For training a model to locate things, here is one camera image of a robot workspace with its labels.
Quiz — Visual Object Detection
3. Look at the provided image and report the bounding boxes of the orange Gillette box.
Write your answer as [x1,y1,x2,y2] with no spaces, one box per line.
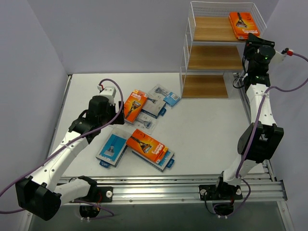
[124,90,148,123]
[229,12,260,40]
[126,129,168,164]

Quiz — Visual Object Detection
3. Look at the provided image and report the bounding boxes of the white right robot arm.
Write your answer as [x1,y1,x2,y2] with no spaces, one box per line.
[199,33,284,201]

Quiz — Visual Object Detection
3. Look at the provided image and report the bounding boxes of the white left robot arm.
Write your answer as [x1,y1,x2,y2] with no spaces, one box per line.
[15,95,124,221]

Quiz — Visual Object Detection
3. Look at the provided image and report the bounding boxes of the grey blue Harry's box left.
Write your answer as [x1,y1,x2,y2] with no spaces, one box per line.
[96,128,130,168]

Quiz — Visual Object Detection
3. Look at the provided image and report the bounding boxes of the clear blister razor pack middle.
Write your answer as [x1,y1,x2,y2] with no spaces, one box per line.
[134,113,158,135]

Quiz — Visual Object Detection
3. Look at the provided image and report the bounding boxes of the clear blister razor pack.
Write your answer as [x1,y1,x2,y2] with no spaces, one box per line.
[149,84,181,108]
[134,113,158,135]

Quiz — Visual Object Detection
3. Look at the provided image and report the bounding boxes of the Harry's box upper white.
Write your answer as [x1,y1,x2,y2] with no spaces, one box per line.
[141,94,167,119]

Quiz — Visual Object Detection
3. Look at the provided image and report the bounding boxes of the clear blister razor pack top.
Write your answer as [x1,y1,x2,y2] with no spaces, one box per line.
[149,84,181,108]

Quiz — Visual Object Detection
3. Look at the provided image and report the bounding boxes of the Harry's box under centre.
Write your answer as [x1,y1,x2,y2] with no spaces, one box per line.
[132,150,175,172]

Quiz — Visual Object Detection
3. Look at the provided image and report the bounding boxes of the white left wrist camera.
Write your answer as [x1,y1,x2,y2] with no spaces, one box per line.
[97,84,116,105]

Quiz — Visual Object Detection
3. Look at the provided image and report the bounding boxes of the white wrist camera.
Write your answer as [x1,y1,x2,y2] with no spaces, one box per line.
[271,48,294,64]
[97,84,116,105]

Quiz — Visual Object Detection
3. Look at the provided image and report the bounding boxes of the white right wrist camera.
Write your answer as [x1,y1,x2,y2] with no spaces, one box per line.
[271,48,294,64]

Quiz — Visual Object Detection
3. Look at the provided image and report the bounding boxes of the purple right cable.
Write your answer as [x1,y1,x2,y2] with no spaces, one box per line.
[234,51,308,216]

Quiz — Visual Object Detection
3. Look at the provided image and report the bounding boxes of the purple cable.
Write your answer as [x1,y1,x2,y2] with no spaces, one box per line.
[0,78,125,215]
[234,51,308,216]

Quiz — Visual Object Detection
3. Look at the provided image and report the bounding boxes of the white wire wooden shelf rack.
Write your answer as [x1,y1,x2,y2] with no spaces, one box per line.
[180,1,266,99]

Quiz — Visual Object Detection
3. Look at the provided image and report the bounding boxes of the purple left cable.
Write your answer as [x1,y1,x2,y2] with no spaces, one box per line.
[0,78,125,215]

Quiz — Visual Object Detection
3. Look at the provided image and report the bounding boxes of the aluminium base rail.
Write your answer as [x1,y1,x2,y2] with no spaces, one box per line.
[54,174,287,205]

